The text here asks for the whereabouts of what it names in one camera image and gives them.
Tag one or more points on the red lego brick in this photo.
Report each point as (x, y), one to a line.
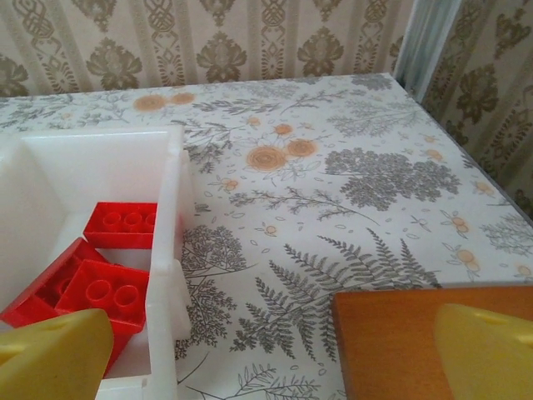
(37, 291)
(121, 233)
(100, 291)

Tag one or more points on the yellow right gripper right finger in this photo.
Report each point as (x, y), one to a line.
(487, 358)

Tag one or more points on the orange-brown wooden block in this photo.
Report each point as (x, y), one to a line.
(383, 333)

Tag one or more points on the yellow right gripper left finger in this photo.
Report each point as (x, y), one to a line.
(54, 358)

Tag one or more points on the floral patterned table cover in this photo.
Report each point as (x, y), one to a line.
(333, 187)

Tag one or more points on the aluminium frame post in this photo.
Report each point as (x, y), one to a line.
(424, 41)

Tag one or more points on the white three-compartment container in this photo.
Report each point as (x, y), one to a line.
(166, 208)

